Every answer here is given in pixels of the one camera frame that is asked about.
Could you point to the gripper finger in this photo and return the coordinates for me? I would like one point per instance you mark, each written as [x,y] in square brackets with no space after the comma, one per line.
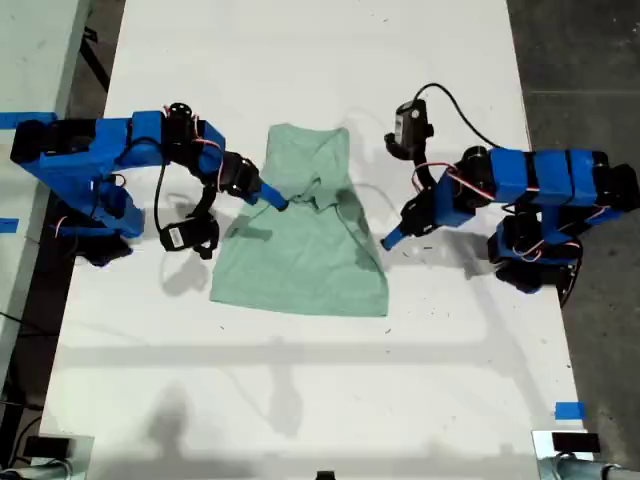
[270,200]
[394,235]
[395,243]
[272,191]

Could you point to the pale green T-shirt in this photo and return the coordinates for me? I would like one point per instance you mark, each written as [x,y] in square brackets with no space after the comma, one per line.
[300,270]

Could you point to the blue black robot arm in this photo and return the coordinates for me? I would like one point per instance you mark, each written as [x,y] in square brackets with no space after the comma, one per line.
[540,175]
[80,150]

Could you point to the black table strut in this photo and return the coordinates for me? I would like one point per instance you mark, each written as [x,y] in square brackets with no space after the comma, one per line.
[95,57]

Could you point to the blue tape strip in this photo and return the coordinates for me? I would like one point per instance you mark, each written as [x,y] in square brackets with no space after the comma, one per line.
[570,411]
[7,225]
[5,121]

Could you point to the small black box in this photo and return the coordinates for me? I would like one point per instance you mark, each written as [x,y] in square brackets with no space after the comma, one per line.
[326,475]
[575,442]
[47,446]

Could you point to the pale side table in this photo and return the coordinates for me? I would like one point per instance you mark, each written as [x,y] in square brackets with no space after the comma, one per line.
[30,50]

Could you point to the silver metal plate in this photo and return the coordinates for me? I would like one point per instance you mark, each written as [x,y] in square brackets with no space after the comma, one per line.
[542,452]
[82,457]

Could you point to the grey metal pipe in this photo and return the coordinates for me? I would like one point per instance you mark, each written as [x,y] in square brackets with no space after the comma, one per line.
[595,470]
[35,471]

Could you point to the black camera stalk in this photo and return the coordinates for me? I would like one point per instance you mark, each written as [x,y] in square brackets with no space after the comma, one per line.
[204,202]
[422,175]

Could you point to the black camera box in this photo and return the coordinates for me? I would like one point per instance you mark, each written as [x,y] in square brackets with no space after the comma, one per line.
[185,237]
[412,127]

